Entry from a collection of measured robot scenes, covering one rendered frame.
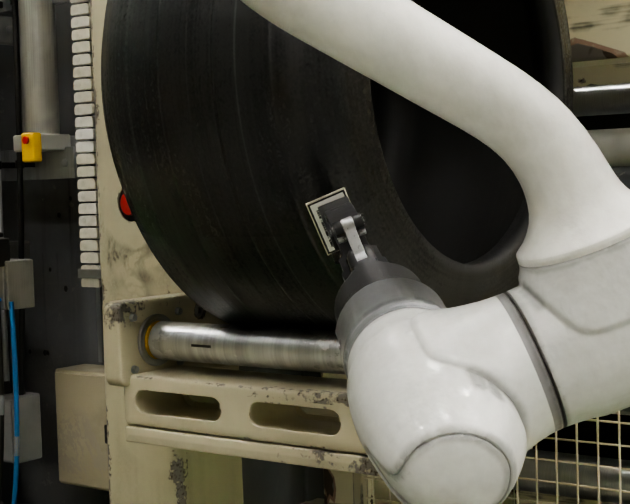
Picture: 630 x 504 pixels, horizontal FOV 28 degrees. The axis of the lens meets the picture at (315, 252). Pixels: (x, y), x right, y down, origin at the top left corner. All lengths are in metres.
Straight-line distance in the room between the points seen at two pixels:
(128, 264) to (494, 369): 0.84
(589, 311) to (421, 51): 0.20
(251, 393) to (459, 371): 0.55
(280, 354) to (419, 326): 0.50
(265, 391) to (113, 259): 0.36
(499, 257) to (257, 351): 0.29
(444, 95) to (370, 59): 0.05
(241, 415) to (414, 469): 0.58
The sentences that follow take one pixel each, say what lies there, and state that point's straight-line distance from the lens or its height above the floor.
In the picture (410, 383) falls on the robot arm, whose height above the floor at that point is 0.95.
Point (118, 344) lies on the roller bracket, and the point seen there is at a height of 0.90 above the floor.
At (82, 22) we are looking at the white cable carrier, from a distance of 1.66.
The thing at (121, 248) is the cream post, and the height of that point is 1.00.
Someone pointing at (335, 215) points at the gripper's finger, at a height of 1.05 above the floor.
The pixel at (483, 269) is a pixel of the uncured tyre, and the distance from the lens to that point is 1.38.
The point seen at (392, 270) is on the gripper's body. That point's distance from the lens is 0.98.
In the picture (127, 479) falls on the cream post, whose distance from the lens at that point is 1.64.
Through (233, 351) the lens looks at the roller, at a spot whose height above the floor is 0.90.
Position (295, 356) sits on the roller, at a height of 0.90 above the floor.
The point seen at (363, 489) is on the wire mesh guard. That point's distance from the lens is 1.91.
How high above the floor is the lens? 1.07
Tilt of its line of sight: 3 degrees down
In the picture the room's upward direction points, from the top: 2 degrees counter-clockwise
